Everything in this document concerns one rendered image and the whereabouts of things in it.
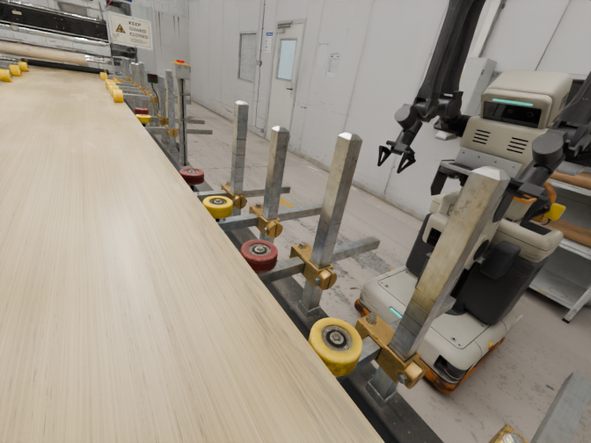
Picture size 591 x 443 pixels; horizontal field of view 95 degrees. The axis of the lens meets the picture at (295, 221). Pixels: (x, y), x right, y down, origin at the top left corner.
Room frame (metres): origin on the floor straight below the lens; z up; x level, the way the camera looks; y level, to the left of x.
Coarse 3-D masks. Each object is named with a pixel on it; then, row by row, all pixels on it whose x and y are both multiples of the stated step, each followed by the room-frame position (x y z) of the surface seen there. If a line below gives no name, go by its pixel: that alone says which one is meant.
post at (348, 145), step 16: (336, 144) 0.55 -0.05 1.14; (352, 144) 0.53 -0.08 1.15; (336, 160) 0.54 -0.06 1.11; (352, 160) 0.53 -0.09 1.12; (336, 176) 0.53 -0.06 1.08; (352, 176) 0.54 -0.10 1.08; (336, 192) 0.52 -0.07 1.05; (336, 208) 0.53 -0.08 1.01; (320, 224) 0.54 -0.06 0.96; (336, 224) 0.53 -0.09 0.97; (320, 240) 0.53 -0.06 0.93; (320, 256) 0.52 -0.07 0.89; (304, 288) 0.54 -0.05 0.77; (320, 288) 0.54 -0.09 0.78; (304, 304) 0.53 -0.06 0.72
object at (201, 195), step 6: (264, 186) 1.07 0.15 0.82; (282, 186) 1.11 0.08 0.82; (288, 186) 1.12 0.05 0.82; (198, 192) 0.88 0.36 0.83; (204, 192) 0.90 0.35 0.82; (210, 192) 0.91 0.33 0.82; (216, 192) 0.92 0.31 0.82; (222, 192) 0.93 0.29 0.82; (246, 192) 0.99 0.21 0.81; (252, 192) 1.01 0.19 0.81; (258, 192) 1.02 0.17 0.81; (264, 192) 1.04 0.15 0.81; (282, 192) 1.10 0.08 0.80; (288, 192) 1.12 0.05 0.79; (198, 198) 0.87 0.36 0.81; (204, 198) 0.88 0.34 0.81
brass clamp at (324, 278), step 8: (296, 248) 0.59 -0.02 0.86; (312, 248) 0.60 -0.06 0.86; (296, 256) 0.58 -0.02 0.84; (304, 256) 0.56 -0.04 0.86; (304, 264) 0.55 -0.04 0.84; (312, 264) 0.53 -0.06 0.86; (304, 272) 0.54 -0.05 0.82; (312, 272) 0.52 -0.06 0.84; (320, 272) 0.51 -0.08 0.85; (328, 272) 0.51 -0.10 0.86; (312, 280) 0.52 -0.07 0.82; (320, 280) 0.50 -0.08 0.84; (328, 280) 0.51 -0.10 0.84; (328, 288) 0.51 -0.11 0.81
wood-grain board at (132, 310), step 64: (0, 128) 0.98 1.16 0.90; (64, 128) 1.12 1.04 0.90; (128, 128) 1.31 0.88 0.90; (0, 192) 0.53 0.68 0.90; (64, 192) 0.58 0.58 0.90; (128, 192) 0.65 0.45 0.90; (192, 192) 0.72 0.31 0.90; (0, 256) 0.34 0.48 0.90; (64, 256) 0.36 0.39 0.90; (128, 256) 0.39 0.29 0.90; (192, 256) 0.43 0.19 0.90; (0, 320) 0.23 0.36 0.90; (64, 320) 0.24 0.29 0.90; (128, 320) 0.26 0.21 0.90; (192, 320) 0.28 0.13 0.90; (256, 320) 0.30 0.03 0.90; (0, 384) 0.15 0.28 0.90; (64, 384) 0.16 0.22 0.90; (128, 384) 0.18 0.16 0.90; (192, 384) 0.19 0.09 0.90; (256, 384) 0.20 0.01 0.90; (320, 384) 0.22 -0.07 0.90
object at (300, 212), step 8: (288, 208) 0.85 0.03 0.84; (296, 208) 0.86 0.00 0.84; (304, 208) 0.87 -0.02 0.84; (312, 208) 0.88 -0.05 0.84; (320, 208) 0.90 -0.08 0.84; (232, 216) 0.72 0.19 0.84; (240, 216) 0.73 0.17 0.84; (248, 216) 0.74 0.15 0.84; (256, 216) 0.75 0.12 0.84; (280, 216) 0.79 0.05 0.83; (288, 216) 0.82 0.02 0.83; (296, 216) 0.84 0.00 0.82; (304, 216) 0.86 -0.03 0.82; (224, 224) 0.67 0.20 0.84; (232, 224) 0.69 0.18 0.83; (240, 224) 0.71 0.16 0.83; (248, 224) 0.72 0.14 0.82; (256, 224) 0.74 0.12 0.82
